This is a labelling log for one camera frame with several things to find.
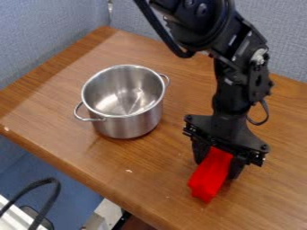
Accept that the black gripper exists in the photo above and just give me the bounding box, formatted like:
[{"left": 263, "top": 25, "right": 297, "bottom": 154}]
[{"left": 183, "top": 114, "right": 269, "bottom": 180}]

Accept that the red block object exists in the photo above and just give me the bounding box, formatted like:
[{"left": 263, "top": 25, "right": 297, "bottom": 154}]
[{"left": 188, "top": 147, "right": 232, "bottom": 203}]

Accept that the stainless steel pot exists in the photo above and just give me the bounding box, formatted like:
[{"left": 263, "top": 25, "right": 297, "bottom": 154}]
[{"left": 73, "top": 65, "right": 171, "bottom": 139}]

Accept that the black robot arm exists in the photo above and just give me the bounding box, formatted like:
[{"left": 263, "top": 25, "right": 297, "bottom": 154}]
[{"left": 133, "top": 0, "right": 273, "bottom": 179}]

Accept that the white box under table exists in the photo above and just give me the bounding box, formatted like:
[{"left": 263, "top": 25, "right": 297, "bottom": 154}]
[{"left": 0, "top": 194, "right": 53, "bottom": 230}]

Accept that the black cable loop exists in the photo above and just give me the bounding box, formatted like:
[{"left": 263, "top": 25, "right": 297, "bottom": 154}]
[{"left": 0, "top": 177, "right": 62, "bottom": 230}]

